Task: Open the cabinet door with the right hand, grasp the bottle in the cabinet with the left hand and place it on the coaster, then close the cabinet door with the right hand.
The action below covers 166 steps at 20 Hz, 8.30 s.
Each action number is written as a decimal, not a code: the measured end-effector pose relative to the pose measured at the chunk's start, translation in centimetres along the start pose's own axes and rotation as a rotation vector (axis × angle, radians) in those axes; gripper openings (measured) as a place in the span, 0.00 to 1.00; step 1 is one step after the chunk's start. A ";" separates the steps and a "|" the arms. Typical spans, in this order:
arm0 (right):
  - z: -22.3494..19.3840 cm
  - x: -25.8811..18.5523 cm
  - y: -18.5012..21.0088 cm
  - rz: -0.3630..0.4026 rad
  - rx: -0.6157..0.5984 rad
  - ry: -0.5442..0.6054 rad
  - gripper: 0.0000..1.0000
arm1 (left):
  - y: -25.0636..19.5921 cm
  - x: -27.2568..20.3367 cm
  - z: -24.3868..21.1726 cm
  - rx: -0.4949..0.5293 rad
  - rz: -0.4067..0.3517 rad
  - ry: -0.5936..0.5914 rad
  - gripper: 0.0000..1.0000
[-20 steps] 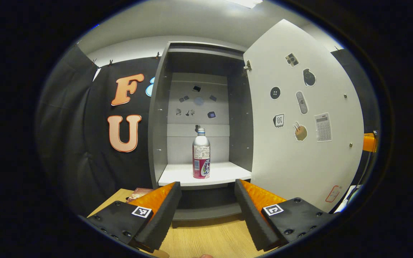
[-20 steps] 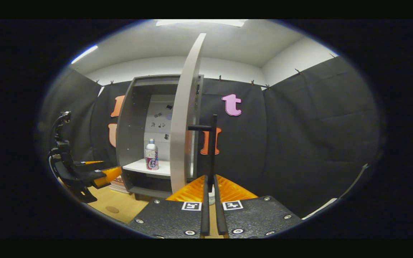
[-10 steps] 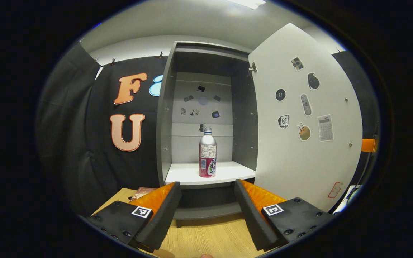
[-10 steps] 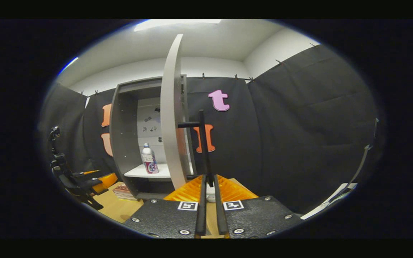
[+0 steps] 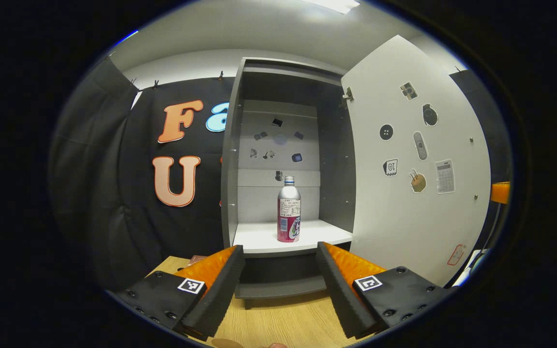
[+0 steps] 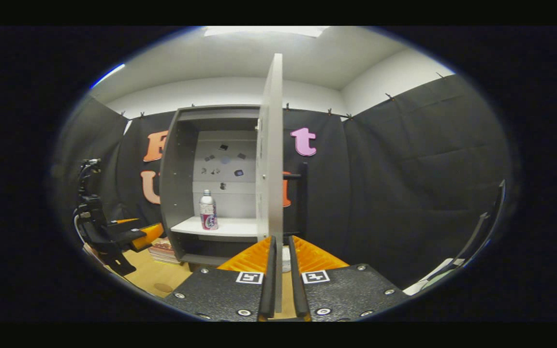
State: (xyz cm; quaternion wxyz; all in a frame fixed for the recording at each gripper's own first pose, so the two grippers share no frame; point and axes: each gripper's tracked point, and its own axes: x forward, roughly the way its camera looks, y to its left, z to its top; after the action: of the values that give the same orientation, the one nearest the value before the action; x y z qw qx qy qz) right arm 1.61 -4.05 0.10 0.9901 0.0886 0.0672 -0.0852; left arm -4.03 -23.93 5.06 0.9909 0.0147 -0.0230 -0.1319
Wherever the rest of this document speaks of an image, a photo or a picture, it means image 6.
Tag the white cabinet shelf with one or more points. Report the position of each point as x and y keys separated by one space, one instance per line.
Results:
x=235 y=227

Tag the brown picture cover book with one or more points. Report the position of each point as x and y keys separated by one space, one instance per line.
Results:
x=162 y=245

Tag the white-edged book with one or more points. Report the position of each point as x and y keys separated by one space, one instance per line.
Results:
x=165 y=254

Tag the grey cabinet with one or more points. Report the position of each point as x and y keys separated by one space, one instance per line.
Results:
x=177 y=183

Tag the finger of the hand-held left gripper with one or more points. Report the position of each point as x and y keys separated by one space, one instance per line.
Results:
x=124 y=224
x=131 y=237

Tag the black backdrop cloth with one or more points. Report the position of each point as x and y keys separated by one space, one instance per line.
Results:
x=404 y=169

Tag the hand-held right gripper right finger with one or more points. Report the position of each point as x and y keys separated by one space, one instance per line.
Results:
x=298 y=290

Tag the white panel with dark frame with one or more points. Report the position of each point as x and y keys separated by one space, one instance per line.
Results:
x=433 y=282

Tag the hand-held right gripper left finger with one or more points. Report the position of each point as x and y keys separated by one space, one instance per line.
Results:
x=269 y=290

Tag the round brown coaster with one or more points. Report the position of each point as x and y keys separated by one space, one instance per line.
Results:
x=163 y=288

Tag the bottle with red label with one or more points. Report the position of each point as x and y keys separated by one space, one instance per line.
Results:
x=208 y=212

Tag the narrow ceiling light strip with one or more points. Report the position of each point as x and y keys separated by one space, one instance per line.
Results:
x=109 y=75

